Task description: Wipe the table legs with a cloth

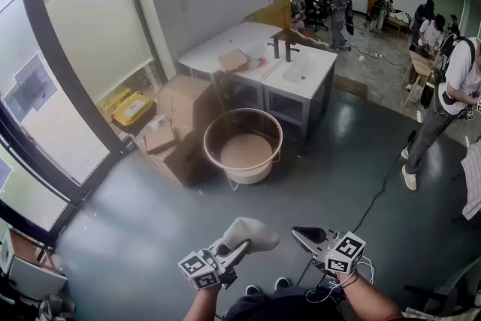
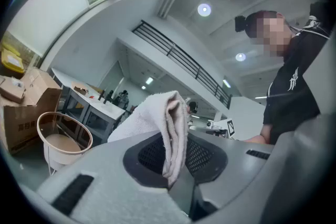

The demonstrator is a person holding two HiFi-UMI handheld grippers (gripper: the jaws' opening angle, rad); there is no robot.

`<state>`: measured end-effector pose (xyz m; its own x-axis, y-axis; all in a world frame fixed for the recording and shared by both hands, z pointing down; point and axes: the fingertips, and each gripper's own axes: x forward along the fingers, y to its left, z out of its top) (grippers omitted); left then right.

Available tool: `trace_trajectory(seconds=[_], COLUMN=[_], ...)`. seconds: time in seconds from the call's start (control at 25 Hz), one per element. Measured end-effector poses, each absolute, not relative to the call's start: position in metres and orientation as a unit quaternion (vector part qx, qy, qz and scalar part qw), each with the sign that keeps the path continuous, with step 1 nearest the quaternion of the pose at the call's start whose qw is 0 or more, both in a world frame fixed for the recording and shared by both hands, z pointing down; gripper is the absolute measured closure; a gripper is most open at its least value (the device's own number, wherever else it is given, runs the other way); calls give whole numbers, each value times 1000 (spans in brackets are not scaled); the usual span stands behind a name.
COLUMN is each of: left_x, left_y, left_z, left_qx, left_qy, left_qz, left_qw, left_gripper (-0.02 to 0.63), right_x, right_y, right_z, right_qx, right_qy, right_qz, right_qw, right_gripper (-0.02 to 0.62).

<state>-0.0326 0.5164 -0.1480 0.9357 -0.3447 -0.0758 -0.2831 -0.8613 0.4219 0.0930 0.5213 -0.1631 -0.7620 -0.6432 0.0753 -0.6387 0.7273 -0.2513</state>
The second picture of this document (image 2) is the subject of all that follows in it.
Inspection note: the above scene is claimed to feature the black metal railing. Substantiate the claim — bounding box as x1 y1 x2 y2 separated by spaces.
132 20 233 110

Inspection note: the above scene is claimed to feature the round glass table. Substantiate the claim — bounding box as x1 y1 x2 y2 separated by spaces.
36 111 94 176

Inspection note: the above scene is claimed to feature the person's head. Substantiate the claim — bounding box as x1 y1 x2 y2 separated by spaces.
246 10 293 58

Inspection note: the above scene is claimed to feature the flat cardboard box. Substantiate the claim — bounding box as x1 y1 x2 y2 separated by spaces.
0 76 26 104

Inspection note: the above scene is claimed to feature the person's right forearm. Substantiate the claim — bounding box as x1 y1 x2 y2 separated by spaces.
243 123 271 145

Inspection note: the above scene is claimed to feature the large printed cardboard box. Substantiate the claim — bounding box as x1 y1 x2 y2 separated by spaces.
2 68 64 155

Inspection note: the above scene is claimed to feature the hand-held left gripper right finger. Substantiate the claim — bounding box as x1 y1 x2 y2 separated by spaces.
181 130 275 219

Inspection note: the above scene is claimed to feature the yellow package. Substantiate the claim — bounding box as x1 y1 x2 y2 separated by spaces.
1 41 26 74

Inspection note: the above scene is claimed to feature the person's black shirt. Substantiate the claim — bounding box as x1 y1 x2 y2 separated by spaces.
263 2 332 145

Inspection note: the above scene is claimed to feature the white cloth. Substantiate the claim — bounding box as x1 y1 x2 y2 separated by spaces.
107 90 190 188

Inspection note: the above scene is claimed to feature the white cable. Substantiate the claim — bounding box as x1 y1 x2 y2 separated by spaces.
290 25 330 40

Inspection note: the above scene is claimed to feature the large framed window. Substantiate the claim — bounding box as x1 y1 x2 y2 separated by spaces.
0 0 174 71

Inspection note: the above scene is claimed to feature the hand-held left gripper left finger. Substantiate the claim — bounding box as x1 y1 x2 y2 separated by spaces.
19 131 192 224

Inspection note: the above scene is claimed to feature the grey frame workbench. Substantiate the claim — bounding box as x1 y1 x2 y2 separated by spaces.
51 67 91 119
83 99 126 144

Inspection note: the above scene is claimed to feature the small open cardboard box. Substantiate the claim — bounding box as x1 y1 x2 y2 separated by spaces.
71 81 90 95

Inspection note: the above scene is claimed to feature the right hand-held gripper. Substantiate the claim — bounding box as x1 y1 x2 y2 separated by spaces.
206 118 237 141

